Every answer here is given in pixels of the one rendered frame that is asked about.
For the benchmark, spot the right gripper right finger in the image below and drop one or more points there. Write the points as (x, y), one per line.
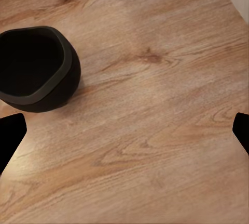
(241, 129)

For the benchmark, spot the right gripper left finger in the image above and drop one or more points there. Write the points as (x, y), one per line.
(12, 130)

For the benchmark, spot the cauldron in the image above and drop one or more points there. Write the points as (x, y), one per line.
(39, 69)

